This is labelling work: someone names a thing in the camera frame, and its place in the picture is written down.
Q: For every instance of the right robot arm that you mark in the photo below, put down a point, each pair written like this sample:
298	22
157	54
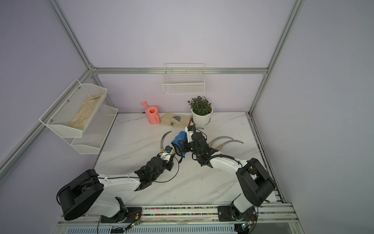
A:
255	182

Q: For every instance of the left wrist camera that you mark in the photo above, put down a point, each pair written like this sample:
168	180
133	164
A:
167	154

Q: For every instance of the aluminium front rail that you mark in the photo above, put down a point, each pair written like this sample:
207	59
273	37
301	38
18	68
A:
197	214

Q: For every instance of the blue microfibre rag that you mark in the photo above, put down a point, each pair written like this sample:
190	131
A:
178	144

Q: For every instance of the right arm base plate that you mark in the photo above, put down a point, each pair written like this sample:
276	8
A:
231	213

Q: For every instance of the white wire wall basket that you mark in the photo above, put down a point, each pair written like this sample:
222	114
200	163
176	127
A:
184	78

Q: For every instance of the beige glove in shelf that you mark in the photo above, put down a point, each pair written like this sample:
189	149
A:
82	117

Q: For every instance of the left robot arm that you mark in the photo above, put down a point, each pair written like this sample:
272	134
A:
94	194

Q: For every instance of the lower white mesh shelf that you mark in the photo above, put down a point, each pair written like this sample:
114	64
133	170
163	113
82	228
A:
96	133

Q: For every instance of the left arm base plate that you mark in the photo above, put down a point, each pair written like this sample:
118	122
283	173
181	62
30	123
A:
131	215

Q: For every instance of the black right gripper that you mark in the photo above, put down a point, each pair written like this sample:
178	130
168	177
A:
185	147

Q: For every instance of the pink watering can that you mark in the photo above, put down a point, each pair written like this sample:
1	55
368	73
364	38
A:
151	113

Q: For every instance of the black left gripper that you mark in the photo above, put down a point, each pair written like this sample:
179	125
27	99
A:
170	165

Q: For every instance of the potted green plant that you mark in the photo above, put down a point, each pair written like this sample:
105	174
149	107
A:
201	110

